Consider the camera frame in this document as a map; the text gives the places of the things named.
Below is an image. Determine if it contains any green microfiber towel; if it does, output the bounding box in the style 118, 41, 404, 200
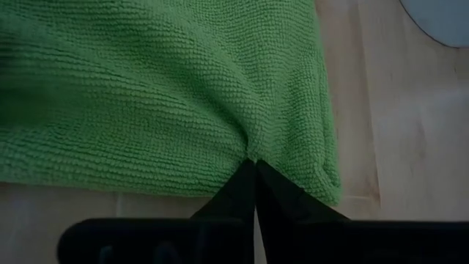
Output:
0, 0, 344, 207

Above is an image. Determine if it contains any teal artificial potted plant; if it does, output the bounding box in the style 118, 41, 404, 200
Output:
398, 0, 469, 49

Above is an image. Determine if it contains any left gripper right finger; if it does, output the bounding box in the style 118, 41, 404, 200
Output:
255, 159, 469, 264

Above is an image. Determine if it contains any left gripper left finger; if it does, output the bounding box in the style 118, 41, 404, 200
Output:
56, 158, 256, 264

